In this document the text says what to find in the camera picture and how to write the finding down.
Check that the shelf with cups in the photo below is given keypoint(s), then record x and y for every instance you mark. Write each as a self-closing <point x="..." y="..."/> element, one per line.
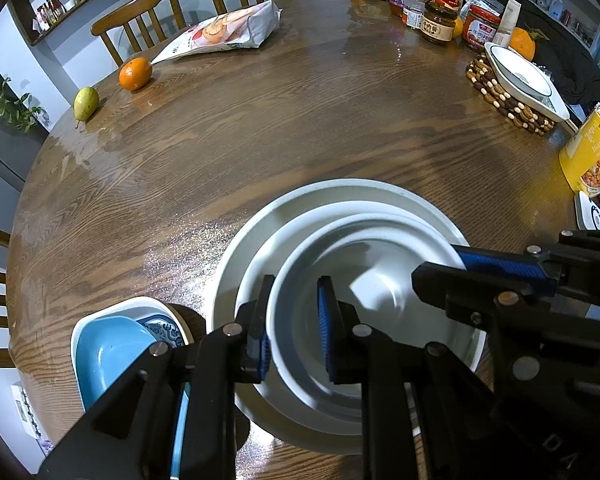
<point x="550" y="5"/>

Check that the blue oval dish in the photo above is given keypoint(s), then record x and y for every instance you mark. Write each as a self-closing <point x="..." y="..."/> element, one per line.
<point x="105" y="355"/>

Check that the white cosmetic tube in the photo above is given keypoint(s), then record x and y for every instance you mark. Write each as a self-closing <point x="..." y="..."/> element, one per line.
<point x="507" y="20"/>

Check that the dark sauce jar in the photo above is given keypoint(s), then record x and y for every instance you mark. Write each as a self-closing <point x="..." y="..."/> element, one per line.
<point x="437" y="25"/>

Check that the white oval dish dark rim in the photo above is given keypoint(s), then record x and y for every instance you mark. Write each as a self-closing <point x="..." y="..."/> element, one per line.
<point x="525" y="77"/>

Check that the medium round white bowl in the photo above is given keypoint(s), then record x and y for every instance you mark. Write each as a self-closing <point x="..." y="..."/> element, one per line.
<point x="280" y="240"/>

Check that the black cloth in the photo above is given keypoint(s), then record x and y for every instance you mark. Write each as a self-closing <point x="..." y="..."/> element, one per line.
<point x="570" y="55"/>

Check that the yellow food box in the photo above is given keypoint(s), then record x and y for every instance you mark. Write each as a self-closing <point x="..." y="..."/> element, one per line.
<point x="592" y="155"/>

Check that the wooden wall shelf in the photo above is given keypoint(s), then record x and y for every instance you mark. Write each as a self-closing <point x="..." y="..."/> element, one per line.
<point x="55" y="0"/>

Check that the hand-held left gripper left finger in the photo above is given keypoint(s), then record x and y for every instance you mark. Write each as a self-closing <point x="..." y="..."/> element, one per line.
<point x="264" y="350"/>

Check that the white power strip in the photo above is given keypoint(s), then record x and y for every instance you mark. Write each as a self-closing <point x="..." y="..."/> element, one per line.
<point x="27" y="410"/>

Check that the small white-label jar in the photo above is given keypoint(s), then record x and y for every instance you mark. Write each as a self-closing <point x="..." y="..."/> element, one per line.
<point x="413" y="14"/>

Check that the small white plate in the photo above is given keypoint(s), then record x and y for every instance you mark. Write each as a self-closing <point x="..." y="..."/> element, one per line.
<point x="590" y="210"/>

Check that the red-lid sauce jar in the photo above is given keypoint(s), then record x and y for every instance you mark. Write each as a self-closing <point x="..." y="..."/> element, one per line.
<point x="481" y="27"/>

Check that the white snack bag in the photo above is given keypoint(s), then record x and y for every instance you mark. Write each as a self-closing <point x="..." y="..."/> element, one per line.
<point x="225" y="30"/>

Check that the green trailing plant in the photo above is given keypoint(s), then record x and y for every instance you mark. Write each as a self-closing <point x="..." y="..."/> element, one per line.
<point x="5" y="105"/>

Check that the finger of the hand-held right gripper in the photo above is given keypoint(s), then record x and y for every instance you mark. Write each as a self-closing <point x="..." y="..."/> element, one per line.
<point x="505" y="267"/>
<point x="460" y="290"/>

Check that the green pear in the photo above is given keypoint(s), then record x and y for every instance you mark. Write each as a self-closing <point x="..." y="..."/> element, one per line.
<point x="86" y="104"/>

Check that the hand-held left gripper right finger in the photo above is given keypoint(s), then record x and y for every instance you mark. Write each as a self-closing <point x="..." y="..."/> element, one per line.
<point x="326" y="325"/>

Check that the wooden beaded trivet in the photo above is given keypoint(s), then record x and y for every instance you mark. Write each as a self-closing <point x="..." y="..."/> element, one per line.
<point x="500" y="95"/>

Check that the large shallow white bowl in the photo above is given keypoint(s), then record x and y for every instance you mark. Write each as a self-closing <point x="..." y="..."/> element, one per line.
<point x="230" y="280"/>

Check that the white plate with blue pattern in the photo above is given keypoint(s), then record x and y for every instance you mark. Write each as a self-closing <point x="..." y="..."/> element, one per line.
<point x="165" y="325"/>

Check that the small straight-sided white bowl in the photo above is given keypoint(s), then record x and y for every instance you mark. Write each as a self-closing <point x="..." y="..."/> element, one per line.
<point x="380" y="270"/>

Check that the small orange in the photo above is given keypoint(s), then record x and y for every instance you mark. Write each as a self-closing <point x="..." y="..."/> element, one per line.
<point x="458" y="27"/>

